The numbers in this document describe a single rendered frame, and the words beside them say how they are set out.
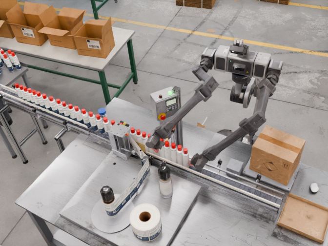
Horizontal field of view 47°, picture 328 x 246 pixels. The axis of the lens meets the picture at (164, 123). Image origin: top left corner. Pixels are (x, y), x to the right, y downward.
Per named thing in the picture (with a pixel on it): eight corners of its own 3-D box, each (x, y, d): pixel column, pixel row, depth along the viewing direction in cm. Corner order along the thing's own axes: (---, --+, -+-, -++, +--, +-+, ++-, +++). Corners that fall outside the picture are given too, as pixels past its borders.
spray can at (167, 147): (164, 161, 292) (162, 143, 277) (166, 156, 295) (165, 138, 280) (170, 163, 290) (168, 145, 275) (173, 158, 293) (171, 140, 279)
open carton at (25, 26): (10, 46, 442) (-2, 18, 415) (32, 26, 471) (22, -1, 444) (37, 51, 431) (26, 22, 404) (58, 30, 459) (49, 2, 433)
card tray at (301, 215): (276, 224, 253) (277, 221, 250) (288, 195, 268) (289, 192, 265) (322, 243, 241) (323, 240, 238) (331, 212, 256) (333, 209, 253)
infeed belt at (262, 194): (90, 134, 323) (89, 131, 320) (96, 128, 328) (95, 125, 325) (277, 212, 258) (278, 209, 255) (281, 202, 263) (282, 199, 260)
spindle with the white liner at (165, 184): (158, 195, 270) (154, 170, 249) (164, 186, 275) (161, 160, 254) (169, 200, 266) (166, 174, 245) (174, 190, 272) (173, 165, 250)
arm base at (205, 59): (212, 68, 287) (213, 55, 278) (209, 74, 282) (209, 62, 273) (201, 66, 289) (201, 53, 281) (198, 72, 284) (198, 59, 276)
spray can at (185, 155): (181, 167, 286) (180, 150, 271) (185, 162, 289) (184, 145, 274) (187, 170, 284) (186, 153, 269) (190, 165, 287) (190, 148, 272)
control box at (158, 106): (152, 113, 272) (149, 93, 258) (173, 105, 276) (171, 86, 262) (157, 122, 265) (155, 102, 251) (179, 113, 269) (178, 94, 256)
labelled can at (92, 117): (91, 130, 321) (86, 113, 306) (94, 126, 324) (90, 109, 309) (95, 132, 319) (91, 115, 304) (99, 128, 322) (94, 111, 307)
